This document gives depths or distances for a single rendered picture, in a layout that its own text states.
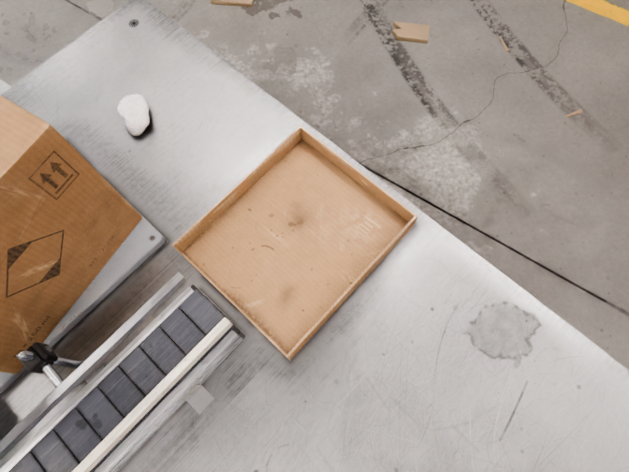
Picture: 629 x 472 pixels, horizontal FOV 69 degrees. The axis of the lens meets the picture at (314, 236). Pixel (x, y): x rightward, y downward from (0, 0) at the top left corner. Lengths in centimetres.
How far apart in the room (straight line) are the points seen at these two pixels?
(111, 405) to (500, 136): 164
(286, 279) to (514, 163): 132
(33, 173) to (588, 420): 80
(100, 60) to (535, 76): 166
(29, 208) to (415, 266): 55
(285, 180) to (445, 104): 126
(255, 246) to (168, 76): 41
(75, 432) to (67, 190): 33
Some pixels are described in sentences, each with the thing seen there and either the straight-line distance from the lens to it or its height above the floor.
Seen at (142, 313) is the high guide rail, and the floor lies 96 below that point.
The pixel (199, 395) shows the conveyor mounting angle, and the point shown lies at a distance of 74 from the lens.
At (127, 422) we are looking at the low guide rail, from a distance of 69.
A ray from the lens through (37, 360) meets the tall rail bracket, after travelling 69.
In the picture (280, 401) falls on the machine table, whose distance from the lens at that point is 72.
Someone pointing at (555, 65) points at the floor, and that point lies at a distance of 224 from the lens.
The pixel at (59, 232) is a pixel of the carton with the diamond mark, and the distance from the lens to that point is 71.
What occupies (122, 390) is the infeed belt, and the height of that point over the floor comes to 88.
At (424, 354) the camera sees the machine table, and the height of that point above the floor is 83.
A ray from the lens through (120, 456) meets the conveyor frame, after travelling 73.
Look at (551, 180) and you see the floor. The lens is 192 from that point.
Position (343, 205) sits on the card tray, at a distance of 79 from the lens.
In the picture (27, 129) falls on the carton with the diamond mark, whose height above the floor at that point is 112.
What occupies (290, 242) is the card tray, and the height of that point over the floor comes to 83.
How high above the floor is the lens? 155
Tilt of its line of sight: 69 degrees down
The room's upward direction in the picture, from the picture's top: 7 degrees counter-clockwise
